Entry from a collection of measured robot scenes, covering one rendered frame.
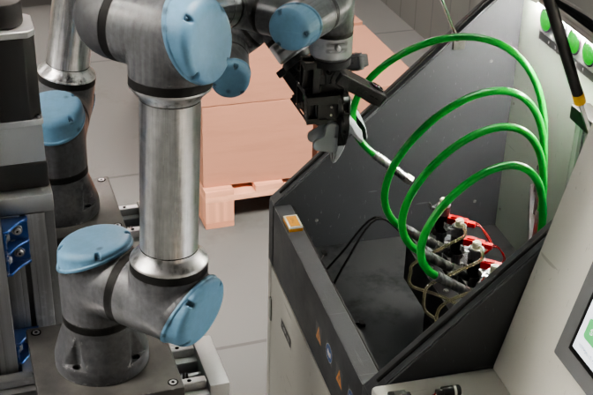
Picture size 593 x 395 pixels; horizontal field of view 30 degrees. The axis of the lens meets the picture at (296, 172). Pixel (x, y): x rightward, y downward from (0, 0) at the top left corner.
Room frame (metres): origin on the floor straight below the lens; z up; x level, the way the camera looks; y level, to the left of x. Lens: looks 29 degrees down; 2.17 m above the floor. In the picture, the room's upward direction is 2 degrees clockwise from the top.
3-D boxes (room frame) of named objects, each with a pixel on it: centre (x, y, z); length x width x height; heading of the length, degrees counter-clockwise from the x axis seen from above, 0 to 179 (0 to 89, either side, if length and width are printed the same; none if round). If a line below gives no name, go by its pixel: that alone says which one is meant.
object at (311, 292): (1.79, -0.06, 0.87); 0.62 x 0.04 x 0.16; 16
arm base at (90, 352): (1.43, 0.31, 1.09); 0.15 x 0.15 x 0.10
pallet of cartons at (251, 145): (4.28, 0.13, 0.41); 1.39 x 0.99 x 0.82; 14
